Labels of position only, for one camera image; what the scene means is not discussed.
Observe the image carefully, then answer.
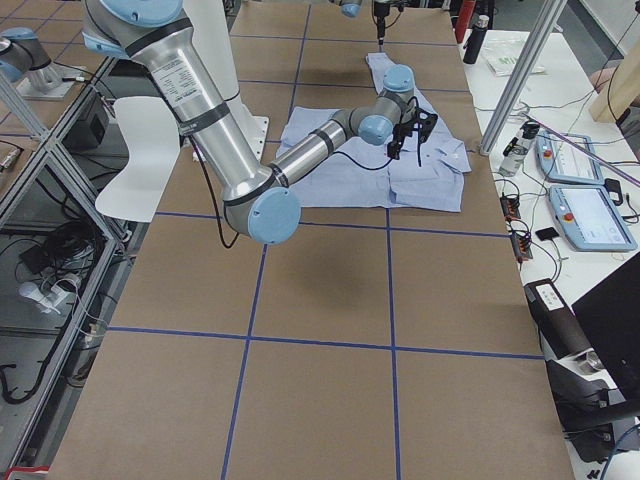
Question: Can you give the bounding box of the red fire extinguisher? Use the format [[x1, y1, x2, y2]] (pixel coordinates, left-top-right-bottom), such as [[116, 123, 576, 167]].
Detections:
[[454, 0, 476, 44]]

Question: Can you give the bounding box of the white camera pillar base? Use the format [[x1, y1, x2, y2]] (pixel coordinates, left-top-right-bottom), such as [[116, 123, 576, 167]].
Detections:
[[183, 0, 269, 160]]

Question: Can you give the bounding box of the light blue striped shirt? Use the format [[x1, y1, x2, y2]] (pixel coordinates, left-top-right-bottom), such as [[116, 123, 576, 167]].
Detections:
[[277, 51, 474, 214]]

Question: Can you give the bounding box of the upper teach pendant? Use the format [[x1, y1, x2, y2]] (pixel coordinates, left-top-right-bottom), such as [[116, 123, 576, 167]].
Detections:
[[535, 129, 604, 185]]

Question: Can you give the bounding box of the white paper bag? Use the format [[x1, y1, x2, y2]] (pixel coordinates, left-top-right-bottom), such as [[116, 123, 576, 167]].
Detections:
[[481, 39, 524, 77]]

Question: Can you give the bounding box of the orange circuit board lower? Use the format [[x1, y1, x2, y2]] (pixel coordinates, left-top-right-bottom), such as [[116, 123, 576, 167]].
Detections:
[[509, 230, 533, 264]]

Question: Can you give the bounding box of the aluminium frame post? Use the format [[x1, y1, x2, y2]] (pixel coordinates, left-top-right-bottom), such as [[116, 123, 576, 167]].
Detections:
[[479, 0, 567, 156]]

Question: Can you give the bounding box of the teach pendant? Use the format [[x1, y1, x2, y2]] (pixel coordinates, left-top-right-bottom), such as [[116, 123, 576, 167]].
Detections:
[[535, 129, 604, 185], [549, 185, 637, 252]]

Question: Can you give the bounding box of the black monitor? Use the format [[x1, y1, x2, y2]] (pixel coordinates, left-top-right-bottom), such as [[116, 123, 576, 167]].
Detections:
[[572, 255, 640, 399]]

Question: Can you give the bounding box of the white power strip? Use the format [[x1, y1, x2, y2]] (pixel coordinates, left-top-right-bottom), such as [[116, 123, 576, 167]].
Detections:
[[18, 282, 70, 314]]

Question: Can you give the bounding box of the white plastic chair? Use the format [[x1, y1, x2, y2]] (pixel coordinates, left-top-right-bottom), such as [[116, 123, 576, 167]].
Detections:
[[95, 96, 180, 223]]

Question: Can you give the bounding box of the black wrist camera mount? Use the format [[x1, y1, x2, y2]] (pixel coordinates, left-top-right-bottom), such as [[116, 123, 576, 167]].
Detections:
[[411, 107, 438, 168]]

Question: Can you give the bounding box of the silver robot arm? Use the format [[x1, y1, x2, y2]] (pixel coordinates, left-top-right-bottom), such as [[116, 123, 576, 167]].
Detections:
[[83, 1, 417, 244], [334, 0, 406, 50]]

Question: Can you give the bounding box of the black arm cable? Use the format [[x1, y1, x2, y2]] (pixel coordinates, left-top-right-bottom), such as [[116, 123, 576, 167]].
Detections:
[[187, 97, 426, 249]]

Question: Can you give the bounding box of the orange circuit board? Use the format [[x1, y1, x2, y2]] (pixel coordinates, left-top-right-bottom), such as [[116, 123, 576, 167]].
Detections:
[[500, 195, 521, 221], [509, 230, 533, 264]]

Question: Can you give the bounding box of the clear plastic bottle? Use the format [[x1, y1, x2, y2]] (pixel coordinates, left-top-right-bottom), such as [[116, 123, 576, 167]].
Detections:
[[498, 121, 540, 177]]

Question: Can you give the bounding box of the lower teach pendant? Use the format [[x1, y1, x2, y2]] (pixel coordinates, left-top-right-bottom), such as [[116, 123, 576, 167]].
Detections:
[[549, 185, 637, 252]]

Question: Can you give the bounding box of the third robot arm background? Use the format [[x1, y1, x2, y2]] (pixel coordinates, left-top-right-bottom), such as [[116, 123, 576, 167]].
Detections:
[[1, 27, 85, 101]]

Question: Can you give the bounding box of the black drinking bottle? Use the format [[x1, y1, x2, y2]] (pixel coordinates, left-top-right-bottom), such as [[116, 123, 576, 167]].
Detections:
[[463, 15, 490, 65]]

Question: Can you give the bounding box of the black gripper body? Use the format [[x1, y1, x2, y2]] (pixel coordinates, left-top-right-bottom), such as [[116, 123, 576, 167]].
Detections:
[[372, 0, 404, 24], [390, 121, 414, 148]]

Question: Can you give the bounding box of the orange circuit board upper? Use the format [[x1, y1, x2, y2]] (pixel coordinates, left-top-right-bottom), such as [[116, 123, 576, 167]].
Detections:
[[500, 195, 521, 221]]

